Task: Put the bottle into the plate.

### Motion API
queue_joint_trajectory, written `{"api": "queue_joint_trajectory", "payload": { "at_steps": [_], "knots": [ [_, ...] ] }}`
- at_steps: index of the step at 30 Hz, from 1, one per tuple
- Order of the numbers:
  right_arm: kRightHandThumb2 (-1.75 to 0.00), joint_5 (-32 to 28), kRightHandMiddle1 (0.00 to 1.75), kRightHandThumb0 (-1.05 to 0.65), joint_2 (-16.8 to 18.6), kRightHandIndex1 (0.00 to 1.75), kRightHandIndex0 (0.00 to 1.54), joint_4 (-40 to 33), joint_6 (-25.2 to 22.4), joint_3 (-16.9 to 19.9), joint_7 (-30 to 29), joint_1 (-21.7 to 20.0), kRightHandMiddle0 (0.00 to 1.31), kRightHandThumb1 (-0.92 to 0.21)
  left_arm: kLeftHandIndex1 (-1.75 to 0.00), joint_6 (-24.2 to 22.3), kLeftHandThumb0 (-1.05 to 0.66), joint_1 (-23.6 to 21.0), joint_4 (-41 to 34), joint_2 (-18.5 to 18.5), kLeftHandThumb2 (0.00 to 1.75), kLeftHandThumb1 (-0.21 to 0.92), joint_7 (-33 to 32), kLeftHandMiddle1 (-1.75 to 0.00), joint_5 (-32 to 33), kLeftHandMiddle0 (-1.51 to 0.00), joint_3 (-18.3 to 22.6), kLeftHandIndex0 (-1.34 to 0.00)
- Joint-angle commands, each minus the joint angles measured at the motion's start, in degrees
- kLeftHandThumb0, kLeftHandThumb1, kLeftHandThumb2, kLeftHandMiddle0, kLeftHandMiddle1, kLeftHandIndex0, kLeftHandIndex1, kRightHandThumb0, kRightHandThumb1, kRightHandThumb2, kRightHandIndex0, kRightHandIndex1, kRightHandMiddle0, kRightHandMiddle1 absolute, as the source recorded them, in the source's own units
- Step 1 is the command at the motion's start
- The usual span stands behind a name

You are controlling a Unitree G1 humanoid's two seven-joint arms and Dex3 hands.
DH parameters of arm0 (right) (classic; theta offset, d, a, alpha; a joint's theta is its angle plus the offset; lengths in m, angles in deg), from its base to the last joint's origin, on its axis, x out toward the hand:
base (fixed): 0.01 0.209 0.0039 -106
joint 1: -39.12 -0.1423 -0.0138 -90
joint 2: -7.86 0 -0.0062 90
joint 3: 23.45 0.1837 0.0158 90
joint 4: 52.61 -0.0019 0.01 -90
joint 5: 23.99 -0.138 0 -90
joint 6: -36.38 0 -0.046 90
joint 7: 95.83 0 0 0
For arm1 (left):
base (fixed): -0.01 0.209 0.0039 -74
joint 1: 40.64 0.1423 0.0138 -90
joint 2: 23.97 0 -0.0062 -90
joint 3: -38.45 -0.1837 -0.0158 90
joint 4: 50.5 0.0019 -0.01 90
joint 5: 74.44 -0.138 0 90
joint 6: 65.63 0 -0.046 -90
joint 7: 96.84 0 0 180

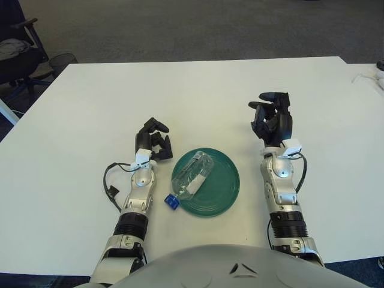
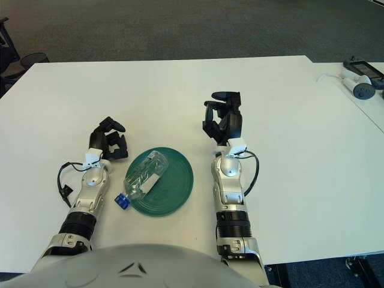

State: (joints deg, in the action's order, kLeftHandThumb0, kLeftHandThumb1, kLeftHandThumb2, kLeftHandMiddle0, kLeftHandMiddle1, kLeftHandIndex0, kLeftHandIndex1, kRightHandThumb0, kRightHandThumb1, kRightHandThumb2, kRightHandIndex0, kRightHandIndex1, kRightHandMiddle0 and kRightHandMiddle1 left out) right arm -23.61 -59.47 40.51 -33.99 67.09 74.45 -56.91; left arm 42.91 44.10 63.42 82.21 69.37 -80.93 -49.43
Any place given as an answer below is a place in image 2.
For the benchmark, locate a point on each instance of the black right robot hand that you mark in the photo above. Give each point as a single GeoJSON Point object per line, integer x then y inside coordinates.
{"type": "Point", "coordinates": [232, 123]}

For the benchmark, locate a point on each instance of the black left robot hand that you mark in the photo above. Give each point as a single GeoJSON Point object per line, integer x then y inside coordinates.
{"type": "Point", "coordinates": [96, 139]}

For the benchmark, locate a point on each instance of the clear bottle with blue cap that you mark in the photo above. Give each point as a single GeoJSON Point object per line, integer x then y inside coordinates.
{"type": "Point", "coordinates": [144, 177]}

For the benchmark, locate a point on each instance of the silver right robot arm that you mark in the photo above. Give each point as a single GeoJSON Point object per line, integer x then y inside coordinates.
{"type": "Point", "coordinates": [228, 186]}

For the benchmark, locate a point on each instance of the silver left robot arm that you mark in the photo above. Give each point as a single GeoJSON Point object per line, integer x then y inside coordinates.
{"type": "Point", "coordinates": [88, 193]}

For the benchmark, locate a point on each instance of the green round plate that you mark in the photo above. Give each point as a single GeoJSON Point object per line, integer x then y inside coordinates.
{"type": "Point", "coordinates": [177, 186]}

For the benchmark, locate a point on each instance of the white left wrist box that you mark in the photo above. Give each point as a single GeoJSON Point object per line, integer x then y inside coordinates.
{"type": "Point", "coordinates": [92, 156]}

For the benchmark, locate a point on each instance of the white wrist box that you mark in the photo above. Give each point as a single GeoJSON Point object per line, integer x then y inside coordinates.
{"type": "Point", "coordinates": [92, 156]}
{"type": "Point", "coordinates": [237, 146]}

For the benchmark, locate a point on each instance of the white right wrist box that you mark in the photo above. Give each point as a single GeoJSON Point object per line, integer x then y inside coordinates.
{"type": "Point", "coordinates": [237, 146]}

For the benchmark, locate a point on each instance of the black mesh wastebasket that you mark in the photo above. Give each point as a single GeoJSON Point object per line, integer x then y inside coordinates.
{"type": "Point", "coordinates": [34, 60]}

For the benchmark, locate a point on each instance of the black office chair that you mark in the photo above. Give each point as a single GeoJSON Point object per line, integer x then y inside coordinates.
{"type": "Point", "coordinates": [6, 57]}

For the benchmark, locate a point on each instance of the grey robot torso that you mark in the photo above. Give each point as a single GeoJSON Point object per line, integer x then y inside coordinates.
{"type": "Point", "coordinates": [120, 265]}

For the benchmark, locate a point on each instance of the white grey VR controller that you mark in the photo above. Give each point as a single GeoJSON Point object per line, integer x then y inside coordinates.
{"type": "Point", "coordinates": [361, 90]}

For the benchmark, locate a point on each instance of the black handheld device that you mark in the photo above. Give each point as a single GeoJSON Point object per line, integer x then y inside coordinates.
{"type": "Point", "coordinates": [363, 69]}

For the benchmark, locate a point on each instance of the black table base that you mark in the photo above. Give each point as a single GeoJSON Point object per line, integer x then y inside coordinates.
{"type": "Point", "coordinates": [360, 267]}

